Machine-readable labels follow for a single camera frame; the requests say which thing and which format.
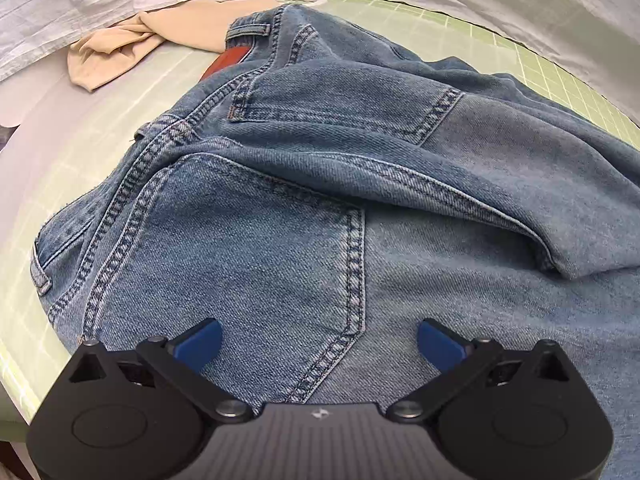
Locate green grid mat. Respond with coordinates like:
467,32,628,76
0,0,640,413

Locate beige cloth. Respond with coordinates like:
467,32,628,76
67,0,282,92

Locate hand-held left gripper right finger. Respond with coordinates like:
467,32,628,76
387,317,577,422

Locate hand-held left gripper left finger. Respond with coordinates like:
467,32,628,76
67,317,253,422

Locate blue denim jeans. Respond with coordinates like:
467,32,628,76
31,2,640,480

